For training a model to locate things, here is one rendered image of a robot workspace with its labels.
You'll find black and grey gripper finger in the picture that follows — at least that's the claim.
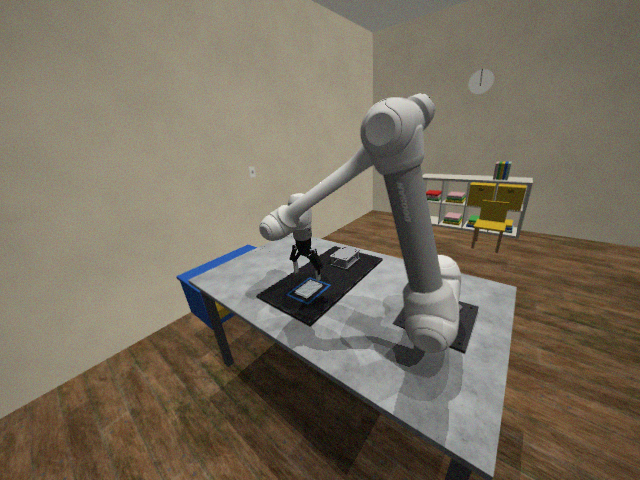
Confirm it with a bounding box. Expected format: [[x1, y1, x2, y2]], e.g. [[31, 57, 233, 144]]
[[290, 244, 302, 274], [303, 249, 323, 282]]

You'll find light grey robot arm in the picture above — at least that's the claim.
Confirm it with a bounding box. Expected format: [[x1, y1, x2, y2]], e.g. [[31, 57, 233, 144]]
[[259, 93, 462, 353]]

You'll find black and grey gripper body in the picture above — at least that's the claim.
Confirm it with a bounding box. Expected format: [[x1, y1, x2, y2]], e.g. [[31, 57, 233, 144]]
[[295, 238, 311, 257]]

